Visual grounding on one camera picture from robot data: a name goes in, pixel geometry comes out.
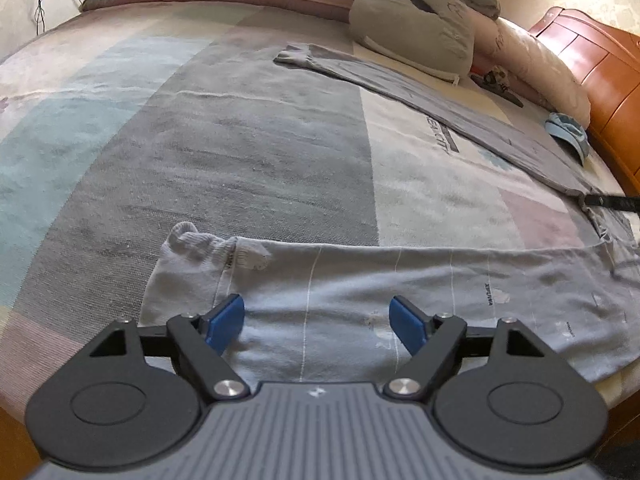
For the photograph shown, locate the grey-blue pants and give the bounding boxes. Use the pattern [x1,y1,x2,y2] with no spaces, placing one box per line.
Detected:
[142,44,639,393]

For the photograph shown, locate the blue baseball cap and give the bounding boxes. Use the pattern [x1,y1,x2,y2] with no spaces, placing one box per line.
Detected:
[544,113,590,166]

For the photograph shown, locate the wooden headboard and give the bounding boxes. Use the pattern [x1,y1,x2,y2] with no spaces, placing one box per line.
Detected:
[529,6,640,196]

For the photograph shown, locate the black phone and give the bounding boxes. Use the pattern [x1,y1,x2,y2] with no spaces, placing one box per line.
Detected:
[470,72,524,107]

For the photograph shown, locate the patchwork bed sheet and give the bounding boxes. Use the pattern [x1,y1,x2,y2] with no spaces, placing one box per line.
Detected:
[1,3,616,417]

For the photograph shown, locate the grey cat face cushion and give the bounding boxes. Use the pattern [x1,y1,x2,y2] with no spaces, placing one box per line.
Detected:
[349,0,474,84]

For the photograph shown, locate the brown flower hair tie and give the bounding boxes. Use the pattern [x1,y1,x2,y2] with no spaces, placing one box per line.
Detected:
[485,66,511,94]

